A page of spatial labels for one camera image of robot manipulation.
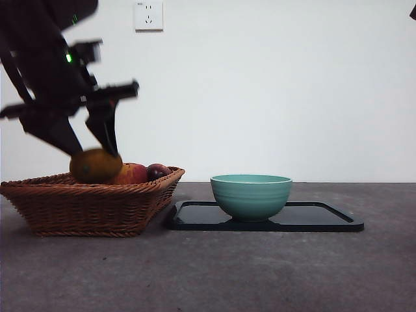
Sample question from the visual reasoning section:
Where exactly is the brown wicker basket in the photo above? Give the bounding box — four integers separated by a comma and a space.
0, 166, 186, 237

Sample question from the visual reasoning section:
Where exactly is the teal ribbed bowl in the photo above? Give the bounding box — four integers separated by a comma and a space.
210, 174, 293, 224

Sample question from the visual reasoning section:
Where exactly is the red yellow apple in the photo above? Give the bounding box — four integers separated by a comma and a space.
110, 162, 149, 186

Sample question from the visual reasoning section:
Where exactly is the brown kiwi fruit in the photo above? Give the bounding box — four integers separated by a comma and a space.
69, 148, 124, 184

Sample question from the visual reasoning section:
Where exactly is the dark red plum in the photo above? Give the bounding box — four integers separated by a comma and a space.
146, 163, 172, 183

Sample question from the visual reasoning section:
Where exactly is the white wall socket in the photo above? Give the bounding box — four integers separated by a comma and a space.
134, 1, 164, 33

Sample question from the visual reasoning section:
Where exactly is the dark rectangular tray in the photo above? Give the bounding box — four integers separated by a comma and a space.
167, 200, 365, 233

